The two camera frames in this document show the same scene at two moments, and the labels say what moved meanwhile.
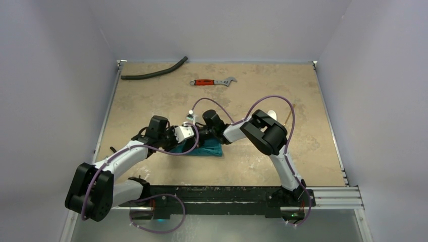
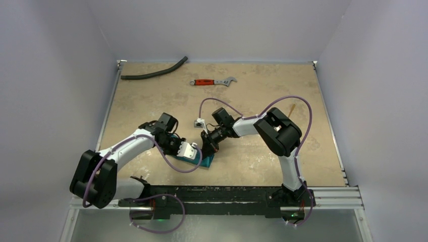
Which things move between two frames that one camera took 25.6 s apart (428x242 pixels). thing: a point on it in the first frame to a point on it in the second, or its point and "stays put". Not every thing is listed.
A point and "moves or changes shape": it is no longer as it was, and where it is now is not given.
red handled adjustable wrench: (208, 81) stays put
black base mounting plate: (173, 202) stays put
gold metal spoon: (293, 106) stays put
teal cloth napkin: (209, 147) moves or changes shape
